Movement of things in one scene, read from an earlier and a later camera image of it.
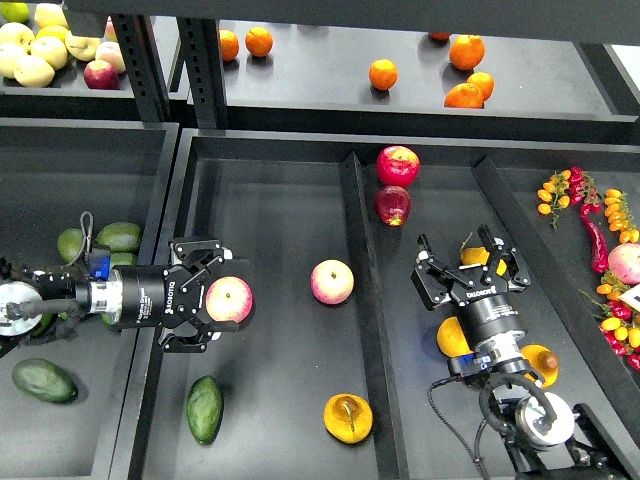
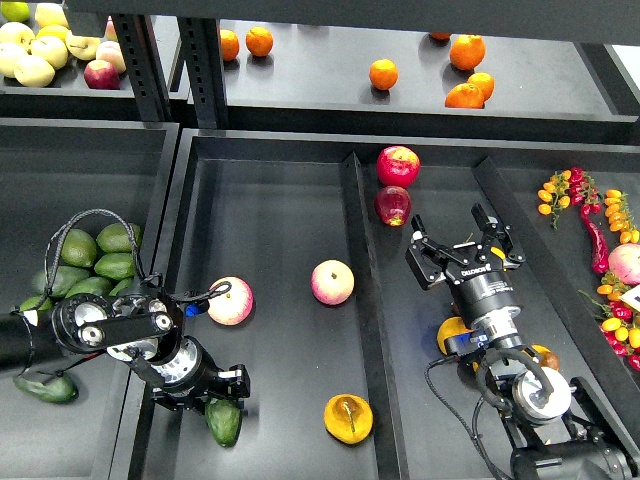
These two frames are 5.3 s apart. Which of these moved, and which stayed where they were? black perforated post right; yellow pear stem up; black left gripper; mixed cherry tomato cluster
Moved: black left gripper
Stayed: mixed cherry tomato cluster; black perforated post right; yellow pear stem up
